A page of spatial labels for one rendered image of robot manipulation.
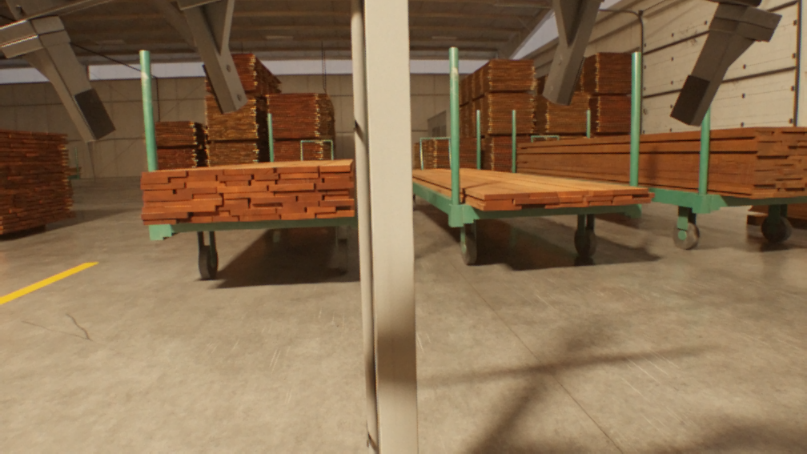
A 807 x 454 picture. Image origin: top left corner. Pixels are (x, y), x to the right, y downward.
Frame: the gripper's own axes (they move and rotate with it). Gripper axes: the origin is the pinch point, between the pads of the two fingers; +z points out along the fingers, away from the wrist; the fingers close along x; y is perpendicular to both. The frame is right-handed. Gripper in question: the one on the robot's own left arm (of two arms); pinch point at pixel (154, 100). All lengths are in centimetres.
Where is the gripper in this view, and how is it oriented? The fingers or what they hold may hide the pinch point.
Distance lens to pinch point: 39.9
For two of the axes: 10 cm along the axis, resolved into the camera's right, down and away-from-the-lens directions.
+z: 1.8, 8.5, 4.9
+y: 0.3, -5.0, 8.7
